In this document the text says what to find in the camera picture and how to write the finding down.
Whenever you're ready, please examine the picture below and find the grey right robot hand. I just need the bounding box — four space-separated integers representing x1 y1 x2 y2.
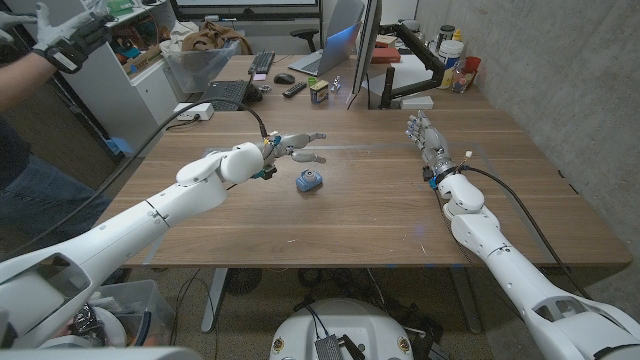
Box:
404 110 457 176

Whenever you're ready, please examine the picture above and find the gloved hand with black tracker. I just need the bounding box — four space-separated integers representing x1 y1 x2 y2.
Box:
30 2 115 75

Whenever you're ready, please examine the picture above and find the gloved person hand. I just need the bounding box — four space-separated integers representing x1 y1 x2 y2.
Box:
0 10 39 46

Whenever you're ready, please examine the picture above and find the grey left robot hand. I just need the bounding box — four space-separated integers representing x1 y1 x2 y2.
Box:
259 131 328 165

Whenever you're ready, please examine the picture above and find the bare person forearm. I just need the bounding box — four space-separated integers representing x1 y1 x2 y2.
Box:
0 52 56 112

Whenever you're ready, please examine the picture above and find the flat white box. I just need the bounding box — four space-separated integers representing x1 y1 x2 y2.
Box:
399 95 435 111

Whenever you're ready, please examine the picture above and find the black remote control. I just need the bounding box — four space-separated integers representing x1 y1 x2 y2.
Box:
281 81 308 99

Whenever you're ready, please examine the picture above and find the small printed tin box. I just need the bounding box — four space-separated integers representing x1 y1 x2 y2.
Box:
309 79 330 105

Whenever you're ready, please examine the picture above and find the clear glass jar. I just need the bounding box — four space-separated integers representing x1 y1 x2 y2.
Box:
452 67 475 95

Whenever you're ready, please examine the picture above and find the cardboard box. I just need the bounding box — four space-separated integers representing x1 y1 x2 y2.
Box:
122 44 164 76

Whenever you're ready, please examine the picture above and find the wide black keyboard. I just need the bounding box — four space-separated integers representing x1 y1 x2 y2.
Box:
198 79 251 112

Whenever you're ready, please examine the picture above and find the white cabinet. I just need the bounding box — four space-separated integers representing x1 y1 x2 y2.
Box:
29 0 181 159

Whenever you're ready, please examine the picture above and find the slim black keyboard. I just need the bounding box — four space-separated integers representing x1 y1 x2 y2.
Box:
247 49 276 76

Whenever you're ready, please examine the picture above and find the white power strip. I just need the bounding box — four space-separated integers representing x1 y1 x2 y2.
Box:
173 102 215 122

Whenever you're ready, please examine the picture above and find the silver laptop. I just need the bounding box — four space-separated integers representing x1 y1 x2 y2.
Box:
287 22 362 78

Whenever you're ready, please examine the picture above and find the red book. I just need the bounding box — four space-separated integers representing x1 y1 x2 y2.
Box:
370 46 402 65

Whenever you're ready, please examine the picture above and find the white cloth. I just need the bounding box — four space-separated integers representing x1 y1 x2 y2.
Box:
158 20 201 56

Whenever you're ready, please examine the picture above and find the black office chair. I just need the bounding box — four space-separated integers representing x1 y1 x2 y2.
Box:
289 28 320 54

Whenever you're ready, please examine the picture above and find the dark lidded jar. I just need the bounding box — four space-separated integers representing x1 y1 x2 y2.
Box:
437 24 456 51

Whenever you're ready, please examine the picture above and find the blue plastic piece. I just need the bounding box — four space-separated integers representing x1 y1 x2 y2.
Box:
104 137 134 156

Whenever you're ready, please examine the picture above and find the clear plastic bin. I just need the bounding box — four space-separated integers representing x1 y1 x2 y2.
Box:
162 39 241 95

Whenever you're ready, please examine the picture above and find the computer monitor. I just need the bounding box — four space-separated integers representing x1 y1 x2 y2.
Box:
347 0 384 96

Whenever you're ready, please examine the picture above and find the brown cloth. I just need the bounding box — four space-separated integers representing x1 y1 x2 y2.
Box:
180 20 254 56

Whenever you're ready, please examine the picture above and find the black floor fan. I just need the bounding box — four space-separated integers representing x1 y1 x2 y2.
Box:
223 268 264 297

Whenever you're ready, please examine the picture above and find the person in jeans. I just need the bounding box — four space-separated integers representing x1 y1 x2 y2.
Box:
0 117 114 251

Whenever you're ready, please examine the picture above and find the grey table leg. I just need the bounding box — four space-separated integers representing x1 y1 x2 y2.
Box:
449 267 484 335
200 267 229 334

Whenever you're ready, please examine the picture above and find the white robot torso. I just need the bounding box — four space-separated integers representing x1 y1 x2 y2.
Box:
269 298 415 360

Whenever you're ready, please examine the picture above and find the grey finned module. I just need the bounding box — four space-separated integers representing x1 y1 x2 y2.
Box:
313 335 346 360

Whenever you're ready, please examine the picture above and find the clear floor storage bin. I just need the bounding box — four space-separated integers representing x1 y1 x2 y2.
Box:
74 279 176 347

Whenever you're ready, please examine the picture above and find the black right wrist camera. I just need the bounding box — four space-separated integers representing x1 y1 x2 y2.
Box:
422 165 442 190

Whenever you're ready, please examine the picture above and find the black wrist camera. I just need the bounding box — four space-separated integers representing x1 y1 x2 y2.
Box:
251 163 279 181
422 165 442 190

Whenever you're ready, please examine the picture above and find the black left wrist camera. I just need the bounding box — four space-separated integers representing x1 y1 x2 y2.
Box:
251 163 279 181

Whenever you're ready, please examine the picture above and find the blue toy camera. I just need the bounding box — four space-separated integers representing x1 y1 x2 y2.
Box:
294 168 324 194

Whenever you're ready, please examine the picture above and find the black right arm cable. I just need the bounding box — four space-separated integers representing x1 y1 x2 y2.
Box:
457 150 594 301

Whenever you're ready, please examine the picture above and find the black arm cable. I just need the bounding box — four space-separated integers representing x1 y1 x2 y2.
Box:
0 97 271 259
457 150 594 301

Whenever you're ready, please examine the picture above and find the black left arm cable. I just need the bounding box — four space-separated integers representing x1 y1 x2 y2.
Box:
0 97 271 259

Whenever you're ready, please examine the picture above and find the black wall screen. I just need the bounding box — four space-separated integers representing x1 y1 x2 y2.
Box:
169 0 321 24

